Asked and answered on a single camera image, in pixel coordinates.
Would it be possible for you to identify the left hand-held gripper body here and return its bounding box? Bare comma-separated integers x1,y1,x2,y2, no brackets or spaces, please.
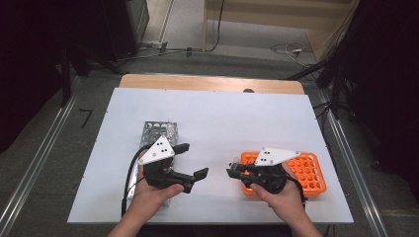
137,135,196,195

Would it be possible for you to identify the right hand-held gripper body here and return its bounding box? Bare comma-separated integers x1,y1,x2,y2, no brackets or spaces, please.
241,147,301,195

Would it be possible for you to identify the metal test tube rack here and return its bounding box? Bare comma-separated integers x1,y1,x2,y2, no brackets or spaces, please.
126,120,179,207

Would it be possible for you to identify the orange test tube rack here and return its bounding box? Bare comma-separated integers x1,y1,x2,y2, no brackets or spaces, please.
240,151,328,198

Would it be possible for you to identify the person's left hand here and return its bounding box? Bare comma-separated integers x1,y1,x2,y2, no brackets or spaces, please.
129,164,185,218

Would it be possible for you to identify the person's right hand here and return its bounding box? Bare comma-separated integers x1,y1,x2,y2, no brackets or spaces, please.
249,163,307,221

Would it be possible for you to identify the white table board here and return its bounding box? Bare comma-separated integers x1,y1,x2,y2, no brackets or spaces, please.
67,87,354,225

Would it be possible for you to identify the person's dark clothing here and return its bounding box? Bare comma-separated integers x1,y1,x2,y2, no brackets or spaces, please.
136,224,293,237

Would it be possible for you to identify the black metal stand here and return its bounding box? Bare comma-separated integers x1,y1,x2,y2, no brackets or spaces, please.
58,39,126,108

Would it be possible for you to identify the black curtain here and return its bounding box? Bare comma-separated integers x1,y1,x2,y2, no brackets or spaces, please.
0,0,72,154
329,0,419,198

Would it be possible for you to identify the black cabinet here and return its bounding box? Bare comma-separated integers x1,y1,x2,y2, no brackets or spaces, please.
70,0,150,62

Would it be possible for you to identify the wooden shelf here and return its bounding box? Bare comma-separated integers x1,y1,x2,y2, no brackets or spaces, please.
202,0,360,60

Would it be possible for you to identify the right hand-held gripper cable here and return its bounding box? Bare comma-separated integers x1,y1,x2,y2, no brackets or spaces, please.
286,176,308,205

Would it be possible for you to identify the hand-held gripper cable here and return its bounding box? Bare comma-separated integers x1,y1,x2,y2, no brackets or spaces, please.
286,176,308,205
121,146,152,218

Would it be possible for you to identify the left hand-held gripper cable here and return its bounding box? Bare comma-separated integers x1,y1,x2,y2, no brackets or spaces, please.
121,146,152,218

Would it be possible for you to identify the aluminium floor rail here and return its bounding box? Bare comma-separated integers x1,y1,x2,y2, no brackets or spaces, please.
0,77,82,231
315,88,389,237

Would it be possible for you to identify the white floor cable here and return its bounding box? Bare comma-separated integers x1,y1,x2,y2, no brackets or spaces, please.
270,41,317,68

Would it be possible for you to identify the black floor cable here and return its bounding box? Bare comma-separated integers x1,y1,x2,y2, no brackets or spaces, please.
204,0,225,53

